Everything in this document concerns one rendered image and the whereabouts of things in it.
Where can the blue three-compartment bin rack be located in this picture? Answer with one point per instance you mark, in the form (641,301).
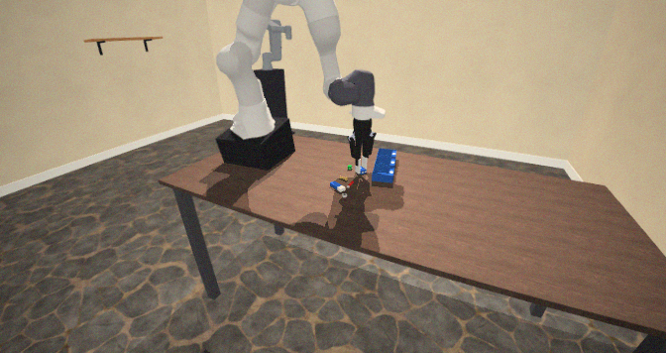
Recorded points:
(384,165)

